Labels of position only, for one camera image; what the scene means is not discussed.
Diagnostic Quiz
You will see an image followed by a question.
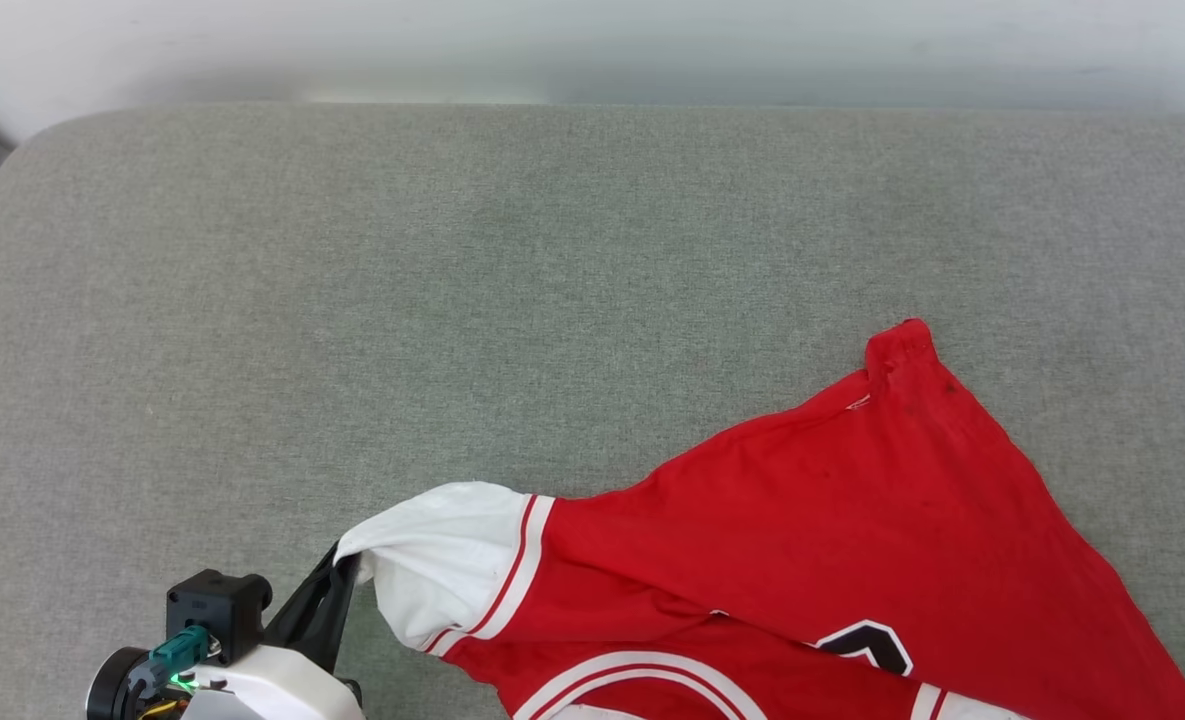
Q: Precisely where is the red basketball jersey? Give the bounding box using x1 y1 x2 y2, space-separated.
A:
334 318 1185 720

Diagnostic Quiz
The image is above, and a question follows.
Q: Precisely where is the grey fabric sofa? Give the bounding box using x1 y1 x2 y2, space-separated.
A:
0 103 1185 720

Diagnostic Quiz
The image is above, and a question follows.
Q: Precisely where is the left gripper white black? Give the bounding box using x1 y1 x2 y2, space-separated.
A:
87 545 365 720

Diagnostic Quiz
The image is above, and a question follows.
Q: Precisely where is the left camera cable teal plug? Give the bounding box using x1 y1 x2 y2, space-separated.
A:
148 625 211 679

